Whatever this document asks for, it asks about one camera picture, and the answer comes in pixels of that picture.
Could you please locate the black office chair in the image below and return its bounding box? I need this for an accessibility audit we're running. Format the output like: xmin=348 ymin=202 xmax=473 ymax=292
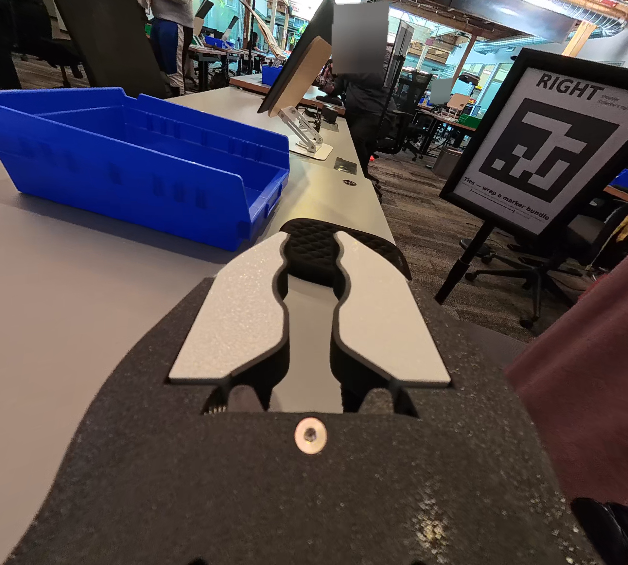
xmin=373 ymin=69 xmax=435 ymax=161
xmin=459 ymin=204 xmax=628 ymax=330

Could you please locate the black monitor on white stand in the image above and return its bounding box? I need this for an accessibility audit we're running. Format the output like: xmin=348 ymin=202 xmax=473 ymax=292
xmin=257 ymin=0 xmax=339 ymax=161

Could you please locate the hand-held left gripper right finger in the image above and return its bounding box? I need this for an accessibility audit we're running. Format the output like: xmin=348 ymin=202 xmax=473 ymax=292
xmin=333 ymin=230 xmax=452 ymax=388

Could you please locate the large blue plastic bin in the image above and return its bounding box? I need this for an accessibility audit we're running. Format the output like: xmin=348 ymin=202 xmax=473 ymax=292
xmin=0 ymin=86 xmax=291 ymax=252

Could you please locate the framed tag sign on stand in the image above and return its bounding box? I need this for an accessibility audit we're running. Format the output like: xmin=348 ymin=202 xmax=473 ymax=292
xmin=434 ymin=47 xmax=628 ymax=306

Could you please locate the silver ventilation duct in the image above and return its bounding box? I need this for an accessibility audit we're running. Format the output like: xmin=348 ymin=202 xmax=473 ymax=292
xmin=473 ymin=20 xmax=628 ymax=55

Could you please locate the dark grey board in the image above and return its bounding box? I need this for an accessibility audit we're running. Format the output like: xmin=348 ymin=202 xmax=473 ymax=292
xmin=39 ymin=0 xmax=167 ymax=99

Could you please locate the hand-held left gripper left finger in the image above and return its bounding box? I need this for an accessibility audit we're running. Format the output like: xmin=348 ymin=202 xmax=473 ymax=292
xmin=168 ymin=230 xmax=291 ymax=386

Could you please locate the person's maroon clothing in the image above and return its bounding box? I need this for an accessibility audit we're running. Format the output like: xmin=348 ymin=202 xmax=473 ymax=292
xmin=505 ymin=256 xmax=628 ymax=507

